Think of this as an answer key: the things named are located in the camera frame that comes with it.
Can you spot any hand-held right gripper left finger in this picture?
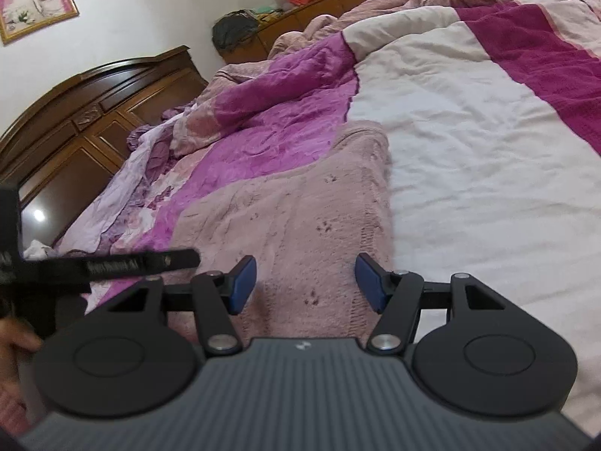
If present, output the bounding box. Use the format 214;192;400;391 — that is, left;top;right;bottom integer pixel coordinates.
96;256;258;357

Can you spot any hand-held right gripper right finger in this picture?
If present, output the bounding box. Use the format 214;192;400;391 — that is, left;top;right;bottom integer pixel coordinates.
354;253;510;357

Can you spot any pink knitted cardigan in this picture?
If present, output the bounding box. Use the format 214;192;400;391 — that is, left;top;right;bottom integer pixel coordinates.
85;120;394;339

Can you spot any person's left hand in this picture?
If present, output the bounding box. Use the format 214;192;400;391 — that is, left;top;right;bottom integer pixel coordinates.
0;318;42;377

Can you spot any lilac floral sheet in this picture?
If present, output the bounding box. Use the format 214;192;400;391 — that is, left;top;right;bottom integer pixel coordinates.
51;124;189;257

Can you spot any small white cloth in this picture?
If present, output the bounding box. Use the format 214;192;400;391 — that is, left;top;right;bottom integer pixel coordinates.
23;239;55;260

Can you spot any wooden headboard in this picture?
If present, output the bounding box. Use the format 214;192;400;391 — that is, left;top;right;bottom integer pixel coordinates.
0;46;208;245

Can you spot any purple magenta white bedspread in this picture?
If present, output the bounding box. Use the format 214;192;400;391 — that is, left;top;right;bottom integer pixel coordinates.
51;0;601;433

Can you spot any dark green bag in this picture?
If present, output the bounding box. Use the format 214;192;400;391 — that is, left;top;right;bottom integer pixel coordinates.
212;12;260;51

